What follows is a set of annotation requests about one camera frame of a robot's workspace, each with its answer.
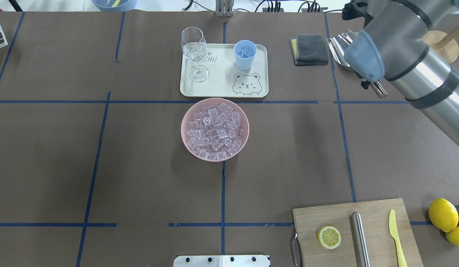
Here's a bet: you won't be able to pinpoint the steel ice scoop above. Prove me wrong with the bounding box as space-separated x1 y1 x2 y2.
327 30 388 99

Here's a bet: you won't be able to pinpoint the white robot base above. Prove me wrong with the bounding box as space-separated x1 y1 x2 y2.
173 254 271 267

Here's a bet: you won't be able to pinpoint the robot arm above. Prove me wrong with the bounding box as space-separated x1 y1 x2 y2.
345 0 459 146

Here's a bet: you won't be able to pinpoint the pile of clear ice cubes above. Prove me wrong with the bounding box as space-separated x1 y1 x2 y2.
187 102 245 161

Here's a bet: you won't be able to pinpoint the ice cubes in cup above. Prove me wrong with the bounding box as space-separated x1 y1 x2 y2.
236 45 257 59

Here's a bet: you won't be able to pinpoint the light blue plastic cup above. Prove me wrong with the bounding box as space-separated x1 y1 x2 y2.
234 40 257 70

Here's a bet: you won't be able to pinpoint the pink bowl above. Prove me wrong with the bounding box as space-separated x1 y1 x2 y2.
180 98 250 162

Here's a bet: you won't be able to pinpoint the cream bear serving tray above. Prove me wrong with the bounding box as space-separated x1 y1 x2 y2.
180 43 269 98

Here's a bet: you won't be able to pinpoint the clear wine glass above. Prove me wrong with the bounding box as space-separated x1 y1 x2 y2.
181 26 209 82

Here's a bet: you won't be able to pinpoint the grey folded cloth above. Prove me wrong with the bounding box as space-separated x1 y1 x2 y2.
290 34 329 66

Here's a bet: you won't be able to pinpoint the lemon half slice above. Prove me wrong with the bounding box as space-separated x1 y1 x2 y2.
317 226 341 250

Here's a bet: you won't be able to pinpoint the steel cylinder rod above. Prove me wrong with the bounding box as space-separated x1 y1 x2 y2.
350 212 370 267

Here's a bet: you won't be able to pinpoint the blue bowl with fork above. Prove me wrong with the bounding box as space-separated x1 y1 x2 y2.
92 0 138 12

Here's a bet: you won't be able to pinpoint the wooden cutting board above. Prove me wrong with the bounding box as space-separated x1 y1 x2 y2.
292 199 423 267

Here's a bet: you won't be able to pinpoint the yellow plastic knife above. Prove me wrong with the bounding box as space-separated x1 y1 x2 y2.
388 210 408 267

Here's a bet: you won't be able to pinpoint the whole yellow lemon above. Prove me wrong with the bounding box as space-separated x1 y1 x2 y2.
428 198 459 232

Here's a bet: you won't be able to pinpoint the wooden mug tree stand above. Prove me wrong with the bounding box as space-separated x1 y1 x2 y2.
422 25 459 63

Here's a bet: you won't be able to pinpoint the aluminium frame post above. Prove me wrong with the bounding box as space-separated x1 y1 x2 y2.
215 0 234 17

